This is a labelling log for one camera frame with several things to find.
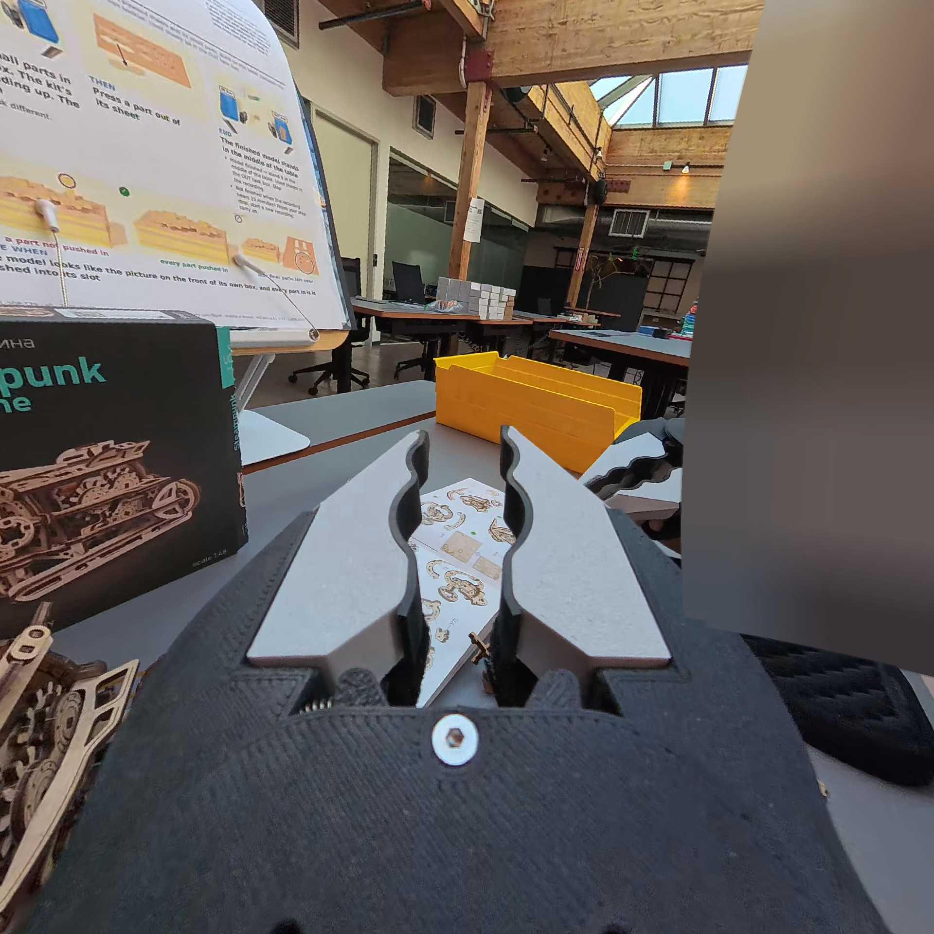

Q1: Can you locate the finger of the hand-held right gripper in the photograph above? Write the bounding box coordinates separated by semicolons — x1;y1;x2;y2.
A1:
604;467;684;541
581;435;672;499

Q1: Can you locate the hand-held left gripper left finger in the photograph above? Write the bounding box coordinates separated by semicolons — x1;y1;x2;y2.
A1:
247;429;431;701

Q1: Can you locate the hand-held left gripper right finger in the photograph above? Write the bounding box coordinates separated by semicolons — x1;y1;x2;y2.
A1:
490;425;674;705

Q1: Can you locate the model assembly manual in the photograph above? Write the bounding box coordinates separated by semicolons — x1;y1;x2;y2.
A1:
407;478;528;709

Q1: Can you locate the black model kit box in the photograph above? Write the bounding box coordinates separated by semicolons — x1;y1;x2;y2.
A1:
0;306;249;636

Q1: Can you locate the assembled wooden gear model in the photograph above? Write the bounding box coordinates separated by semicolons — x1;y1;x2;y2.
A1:
0;602;141;928

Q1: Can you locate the wooden office desk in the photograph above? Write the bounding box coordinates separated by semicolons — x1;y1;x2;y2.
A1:
547;328;693;417
352;295;556;380

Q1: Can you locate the yellow plastic bin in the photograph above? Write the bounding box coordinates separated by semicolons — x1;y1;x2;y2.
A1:
434;352;643;475

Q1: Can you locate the bare indoor tree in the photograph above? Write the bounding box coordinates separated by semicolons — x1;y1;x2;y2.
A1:
584;251;647;307

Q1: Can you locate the stack of small boxes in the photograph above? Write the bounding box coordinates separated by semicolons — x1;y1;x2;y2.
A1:
436;276;518;320

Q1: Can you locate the instruction sheet on stand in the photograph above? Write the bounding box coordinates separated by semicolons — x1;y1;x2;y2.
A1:
0;73;359;468

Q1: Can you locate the black office chair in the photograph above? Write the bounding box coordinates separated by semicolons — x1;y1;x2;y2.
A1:
392;260;439;306
288;255;372;396

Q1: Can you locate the glass office partition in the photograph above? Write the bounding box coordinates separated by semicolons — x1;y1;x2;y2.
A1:
387;149;534;286

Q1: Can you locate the skylight window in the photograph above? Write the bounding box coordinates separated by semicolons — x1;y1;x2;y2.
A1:
590;64;750;128

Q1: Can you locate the grey door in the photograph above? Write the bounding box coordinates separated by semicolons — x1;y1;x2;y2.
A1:
310;109;380;344

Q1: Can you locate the printed instruction sheet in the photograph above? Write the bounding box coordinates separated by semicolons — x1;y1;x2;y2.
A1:
0;0;351;333

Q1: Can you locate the wooden support post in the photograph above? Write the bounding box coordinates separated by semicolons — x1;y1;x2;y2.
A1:
568;203;601;307
447;79;491;282

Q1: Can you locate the wall vent grille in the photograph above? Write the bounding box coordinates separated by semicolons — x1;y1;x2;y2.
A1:
251;0;300;48

